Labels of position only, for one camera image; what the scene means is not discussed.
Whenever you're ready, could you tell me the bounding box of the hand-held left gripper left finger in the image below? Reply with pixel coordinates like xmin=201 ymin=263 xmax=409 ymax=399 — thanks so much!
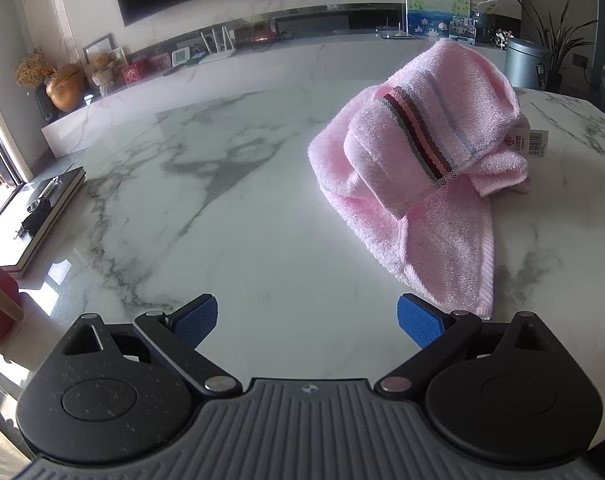
xmin=57 ymin=294 xmax=243 ymax=399

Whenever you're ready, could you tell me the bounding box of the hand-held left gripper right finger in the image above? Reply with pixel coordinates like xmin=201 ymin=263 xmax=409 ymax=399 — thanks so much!
xmin=375 ymin=292 xmax=558 ymax=398

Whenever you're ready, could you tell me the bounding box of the pink striped towel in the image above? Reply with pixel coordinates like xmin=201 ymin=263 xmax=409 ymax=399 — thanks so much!
xmin=307 ymin=37 xmax=533 ymax=321

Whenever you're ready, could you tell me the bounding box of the white paper towel tag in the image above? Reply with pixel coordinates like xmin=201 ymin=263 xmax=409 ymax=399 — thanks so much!
xmin=503 ymin=130 xmax=549 ymax=159

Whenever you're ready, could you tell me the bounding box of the wooden stick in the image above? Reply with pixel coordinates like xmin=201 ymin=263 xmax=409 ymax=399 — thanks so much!
xmin=0 ymin=267 xmax=26 ymax=322

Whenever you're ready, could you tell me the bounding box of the silver tin canister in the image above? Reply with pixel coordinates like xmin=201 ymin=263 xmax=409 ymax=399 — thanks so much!
xmin=505 ymin=36 xmax=554 ymax=89

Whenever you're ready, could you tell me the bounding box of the green potted plant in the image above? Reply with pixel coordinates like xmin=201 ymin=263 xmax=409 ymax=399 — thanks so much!
xmin=513 ymin=0 xmax=599 ymax=94

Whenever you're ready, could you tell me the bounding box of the marble television cabinet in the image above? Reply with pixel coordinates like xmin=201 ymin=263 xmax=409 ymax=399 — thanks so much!
xmin=41 ymin=2 xmax=513 ymax=162

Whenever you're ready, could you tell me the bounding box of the red gift box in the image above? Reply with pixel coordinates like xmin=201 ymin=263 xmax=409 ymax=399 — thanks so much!
xmin=121 ymin=60 xmax=149 ymax=87

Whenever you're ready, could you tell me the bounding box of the pink gift box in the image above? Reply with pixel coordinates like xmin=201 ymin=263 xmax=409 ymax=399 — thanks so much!
xmin=147 ymin=54 xmax=174 ymax=76

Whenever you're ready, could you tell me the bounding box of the dark flower vase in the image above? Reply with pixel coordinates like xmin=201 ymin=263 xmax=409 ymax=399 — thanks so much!
xmin=34 ymin=85 xmax=59 ymax=124

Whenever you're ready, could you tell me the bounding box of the teddy bear figure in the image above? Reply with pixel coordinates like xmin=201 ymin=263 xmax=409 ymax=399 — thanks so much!
xmin=91 ymin=52 xmax=119 ymax=97

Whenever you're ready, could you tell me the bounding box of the white router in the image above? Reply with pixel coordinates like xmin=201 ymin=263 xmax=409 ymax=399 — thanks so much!
xmin=200 ymin=27 xmax=239 ymax=64

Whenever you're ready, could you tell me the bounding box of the brown round jar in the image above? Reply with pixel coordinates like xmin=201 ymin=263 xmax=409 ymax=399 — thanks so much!
xmin=45 ymin=62 xmax=89 ymax=114

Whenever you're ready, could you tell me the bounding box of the silver flat device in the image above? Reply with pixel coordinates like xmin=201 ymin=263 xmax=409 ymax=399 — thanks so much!
xmin=375 ymin=24 xmax=414 ymax=41

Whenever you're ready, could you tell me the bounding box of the colourful landscape painting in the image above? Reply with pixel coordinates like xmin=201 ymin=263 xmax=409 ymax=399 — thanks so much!
xmin=405 ymin=0 xmax=456 ymax=39

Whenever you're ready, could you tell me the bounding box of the dried flower bunch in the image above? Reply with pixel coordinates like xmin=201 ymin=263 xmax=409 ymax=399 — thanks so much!
xmin=15 ymin=47 xmax=54 ymax=89

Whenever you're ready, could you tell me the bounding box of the grey picture frame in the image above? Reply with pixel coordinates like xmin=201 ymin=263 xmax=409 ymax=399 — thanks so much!
xmin=82 ymin=33 xmax=116 ymax=64

